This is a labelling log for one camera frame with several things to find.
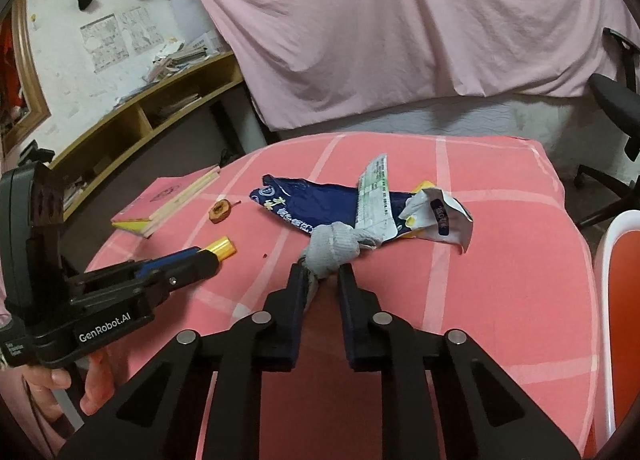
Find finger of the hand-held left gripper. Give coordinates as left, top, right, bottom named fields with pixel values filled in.
left=134, top=248, right=202, bottom=277
left=149, top=253, right=223, bottom=291

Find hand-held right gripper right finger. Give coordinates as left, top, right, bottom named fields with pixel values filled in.
left=336, top=262, right=593, bottom=460

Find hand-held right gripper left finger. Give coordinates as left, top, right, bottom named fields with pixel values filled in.
left=57, top=262, right=308, bottom=460

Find gold cylinder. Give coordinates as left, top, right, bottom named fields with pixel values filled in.
left=200, top=237, right=236, bottom=261

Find grey knotted cloth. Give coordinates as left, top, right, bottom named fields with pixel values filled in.
left=299, top=221, right=383, bottom=311

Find dark blue wrapper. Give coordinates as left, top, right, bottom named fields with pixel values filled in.
left=248, top=174, right=416, bottom=241

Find green and white wrapper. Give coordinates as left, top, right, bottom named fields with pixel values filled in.
left=354, top=154, right=401, bottom=241

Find white and yellow wrapper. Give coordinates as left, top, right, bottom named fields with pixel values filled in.
left=399, top=180, right=473, bottom=255

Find orange bucket with white rim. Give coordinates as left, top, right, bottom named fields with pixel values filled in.
left=592, top=210, right=640, bottom=458

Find person's left hand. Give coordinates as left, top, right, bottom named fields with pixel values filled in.
left=21, top=349, right=119, bottom=423

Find yellow book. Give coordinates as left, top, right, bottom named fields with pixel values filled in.
left=111, top=220, right=153, bottom=239

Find pink book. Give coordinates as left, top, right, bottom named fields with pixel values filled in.
left=111, top=166, right=221, bottom=235

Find thick stack of shelf papers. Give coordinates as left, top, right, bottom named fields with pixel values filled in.
left=62, top=155, right=113, bottom=211

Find black gripper stand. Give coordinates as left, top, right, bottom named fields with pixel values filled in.
left=19, top=140, right=55, bottom=165

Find wooden shelf desk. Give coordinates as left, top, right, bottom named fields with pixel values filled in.
left=47, top=50, right=243, bottom=221

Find thin stack of shelf papers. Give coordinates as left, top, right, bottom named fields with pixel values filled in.
left=159, top=92, right=201, bottom=118

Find pile of papers and books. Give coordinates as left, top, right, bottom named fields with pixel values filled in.
left=142, top=32, right=223, bottom=83

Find pink hanging sheet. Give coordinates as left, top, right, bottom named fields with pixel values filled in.
left=177, top=0, right=640, bottom=131

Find black office chair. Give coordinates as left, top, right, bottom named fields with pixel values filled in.
left=572, top=27, right=640, bottom=228

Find wooden window frame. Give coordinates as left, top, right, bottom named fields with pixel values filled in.
left=0, top=0, right=52, bottom=155

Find large wall calendar sheet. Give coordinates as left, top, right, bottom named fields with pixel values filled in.
left=80, top=14, right=130, bottom=73

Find small wall calendar sheet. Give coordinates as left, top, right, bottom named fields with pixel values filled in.
left=121, top=7, right=163, bottom=53

